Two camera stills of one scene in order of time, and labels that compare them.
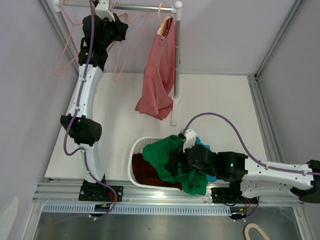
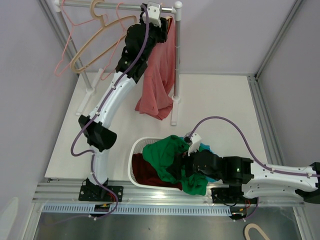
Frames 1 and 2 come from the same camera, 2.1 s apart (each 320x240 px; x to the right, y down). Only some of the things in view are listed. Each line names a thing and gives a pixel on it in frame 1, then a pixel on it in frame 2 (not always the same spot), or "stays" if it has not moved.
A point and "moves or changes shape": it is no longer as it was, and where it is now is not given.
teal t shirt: x=210 y=178 stays
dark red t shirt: x=146 y=173 stays
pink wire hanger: x=115 y=72 moves or changes shape
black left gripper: x=121 y=28 to x=162 y=30
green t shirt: x=156 y=152 stays
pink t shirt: x=159 y=75 stays
